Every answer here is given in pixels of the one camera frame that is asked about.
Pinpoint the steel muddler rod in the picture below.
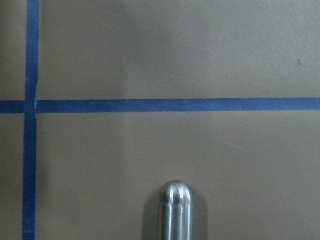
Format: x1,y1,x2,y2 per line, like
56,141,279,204
159,181,194,240

